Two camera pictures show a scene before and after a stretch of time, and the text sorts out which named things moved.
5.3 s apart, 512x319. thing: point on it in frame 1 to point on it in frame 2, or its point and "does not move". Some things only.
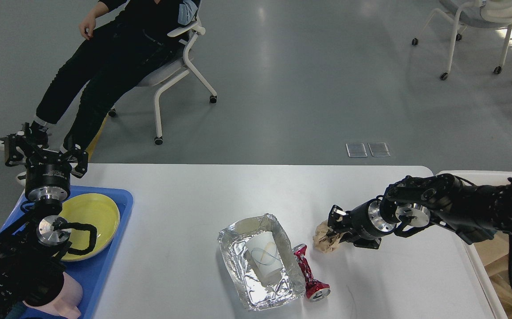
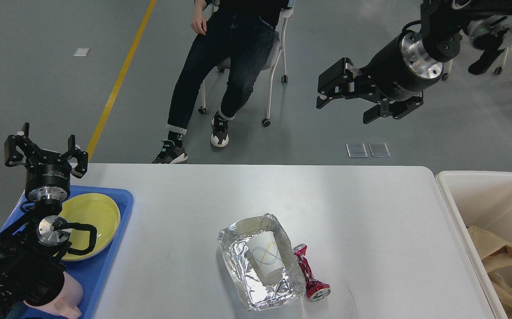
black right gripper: [365, 224] to [403, 68]
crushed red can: [315, 290] does not move
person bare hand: [87, 25] to [199, 22]
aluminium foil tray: [279, 289] does not move
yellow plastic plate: [93, 209] does not move
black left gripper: [48, 173] does not move
